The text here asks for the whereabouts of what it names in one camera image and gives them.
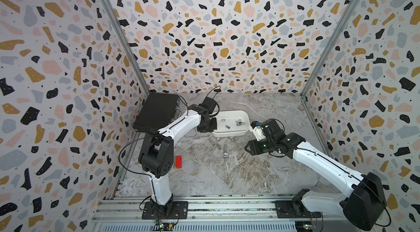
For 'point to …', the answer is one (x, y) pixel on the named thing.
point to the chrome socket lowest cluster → (226, 155)
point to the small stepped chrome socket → (227, 127)
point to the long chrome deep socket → (210, 140)
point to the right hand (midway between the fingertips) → (247, 147)
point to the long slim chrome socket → (225, 148)
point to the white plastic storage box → (232, 123)
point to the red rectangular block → (179, 162)
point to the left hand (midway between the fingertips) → (214, 128)
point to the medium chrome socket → (219, 146)
